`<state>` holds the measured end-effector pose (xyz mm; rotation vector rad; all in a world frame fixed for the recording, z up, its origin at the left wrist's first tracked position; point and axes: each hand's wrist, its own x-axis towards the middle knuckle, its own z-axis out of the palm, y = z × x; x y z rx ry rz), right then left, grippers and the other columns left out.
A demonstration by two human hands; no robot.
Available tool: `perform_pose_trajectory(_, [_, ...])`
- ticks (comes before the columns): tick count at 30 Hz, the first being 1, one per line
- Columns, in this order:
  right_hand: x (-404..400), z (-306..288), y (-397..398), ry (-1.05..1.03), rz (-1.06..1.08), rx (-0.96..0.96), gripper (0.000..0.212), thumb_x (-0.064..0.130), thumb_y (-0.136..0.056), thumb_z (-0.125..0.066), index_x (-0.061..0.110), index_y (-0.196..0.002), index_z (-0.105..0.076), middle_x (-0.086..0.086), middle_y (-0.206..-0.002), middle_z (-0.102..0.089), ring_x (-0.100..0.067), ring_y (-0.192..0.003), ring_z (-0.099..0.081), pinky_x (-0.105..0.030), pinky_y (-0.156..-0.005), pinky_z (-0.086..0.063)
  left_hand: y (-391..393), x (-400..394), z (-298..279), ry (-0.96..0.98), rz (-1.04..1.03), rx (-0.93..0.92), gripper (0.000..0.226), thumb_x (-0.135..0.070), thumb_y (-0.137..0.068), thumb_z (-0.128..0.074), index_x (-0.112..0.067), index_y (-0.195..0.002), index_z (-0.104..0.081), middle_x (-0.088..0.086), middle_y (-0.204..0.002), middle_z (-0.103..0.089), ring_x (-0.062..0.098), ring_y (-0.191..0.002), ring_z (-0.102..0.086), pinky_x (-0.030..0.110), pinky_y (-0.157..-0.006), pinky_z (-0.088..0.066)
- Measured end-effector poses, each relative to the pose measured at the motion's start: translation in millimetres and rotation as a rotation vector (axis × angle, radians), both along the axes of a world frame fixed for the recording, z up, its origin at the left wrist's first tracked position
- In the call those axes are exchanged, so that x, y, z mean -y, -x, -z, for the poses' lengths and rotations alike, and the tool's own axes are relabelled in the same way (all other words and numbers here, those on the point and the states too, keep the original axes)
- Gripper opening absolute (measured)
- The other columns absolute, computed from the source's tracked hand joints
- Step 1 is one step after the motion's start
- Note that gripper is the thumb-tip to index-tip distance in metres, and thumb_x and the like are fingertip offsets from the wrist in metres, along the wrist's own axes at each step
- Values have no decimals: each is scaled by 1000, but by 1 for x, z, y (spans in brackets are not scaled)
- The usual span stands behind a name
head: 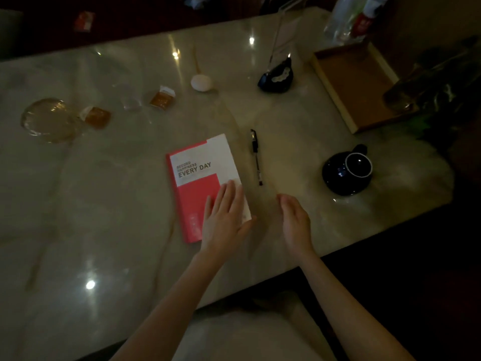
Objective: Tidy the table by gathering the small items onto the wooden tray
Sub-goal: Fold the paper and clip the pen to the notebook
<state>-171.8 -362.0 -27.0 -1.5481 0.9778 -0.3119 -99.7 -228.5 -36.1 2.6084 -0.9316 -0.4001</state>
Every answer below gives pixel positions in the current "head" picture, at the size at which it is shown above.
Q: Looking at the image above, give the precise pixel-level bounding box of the person's right hand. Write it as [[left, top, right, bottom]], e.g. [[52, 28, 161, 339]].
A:
[[277, 194, 316, 260]]

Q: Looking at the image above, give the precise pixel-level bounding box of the person's left hand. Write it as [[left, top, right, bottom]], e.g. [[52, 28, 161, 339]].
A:
[[201, 180, 258, 261]]

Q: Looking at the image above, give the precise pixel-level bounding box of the red and white notebook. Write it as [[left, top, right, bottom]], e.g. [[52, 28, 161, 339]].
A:
[[166, 133, 252, 244]]

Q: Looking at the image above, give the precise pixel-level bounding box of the person's right forearm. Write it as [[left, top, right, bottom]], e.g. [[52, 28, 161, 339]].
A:
[[299, 249, 416, 361]]

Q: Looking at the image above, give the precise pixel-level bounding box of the person's left forearm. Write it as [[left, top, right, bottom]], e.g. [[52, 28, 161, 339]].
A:
[[109, 251, 227, 361]]

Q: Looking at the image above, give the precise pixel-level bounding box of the black pen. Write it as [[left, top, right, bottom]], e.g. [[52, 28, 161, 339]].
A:
[[250, 129, 264, 186]]

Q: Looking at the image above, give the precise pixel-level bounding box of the dark round ceramic cup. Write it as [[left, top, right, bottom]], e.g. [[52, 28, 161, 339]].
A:
[[322, 144, 374, 197]]

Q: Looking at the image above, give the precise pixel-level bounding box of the white round stone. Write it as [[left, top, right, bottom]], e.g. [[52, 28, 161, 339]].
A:
[[190, 74, 214, 93]]

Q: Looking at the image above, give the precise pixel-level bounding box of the amber tea packet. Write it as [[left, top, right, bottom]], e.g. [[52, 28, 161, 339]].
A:
[[150, 85, 176, 110], [80, 106, 112, 130]]

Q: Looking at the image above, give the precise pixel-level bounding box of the black sign holder base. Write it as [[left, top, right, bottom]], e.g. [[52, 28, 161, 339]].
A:
[[257, 56, 294, 94]]

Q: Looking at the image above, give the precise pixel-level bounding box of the small clear glass cup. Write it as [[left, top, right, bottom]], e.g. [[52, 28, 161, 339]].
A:
[[113, 82, 144, 112]]

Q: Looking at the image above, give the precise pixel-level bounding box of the wooden tray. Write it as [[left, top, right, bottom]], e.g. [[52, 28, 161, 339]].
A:
[[310, 41, 420, 135]]

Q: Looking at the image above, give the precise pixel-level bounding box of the clear acrylic sign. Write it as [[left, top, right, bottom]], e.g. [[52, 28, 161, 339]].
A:
[[268, 0, 313, 72]]

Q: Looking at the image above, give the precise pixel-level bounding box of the round glass ashtray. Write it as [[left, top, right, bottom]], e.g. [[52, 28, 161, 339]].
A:
[[21, 98, 85, 144]]

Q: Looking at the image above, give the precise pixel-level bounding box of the glass vase with green plant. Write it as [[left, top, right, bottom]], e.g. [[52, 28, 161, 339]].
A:
[[383, 35, 481, 149]]

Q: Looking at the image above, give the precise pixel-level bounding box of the clear plastic bottle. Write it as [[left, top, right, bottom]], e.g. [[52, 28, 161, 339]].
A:
[[324, 0, 391, 46]]

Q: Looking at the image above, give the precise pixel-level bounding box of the red small packet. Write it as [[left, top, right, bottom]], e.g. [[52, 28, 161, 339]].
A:
[[74, 11, 95, 33]]

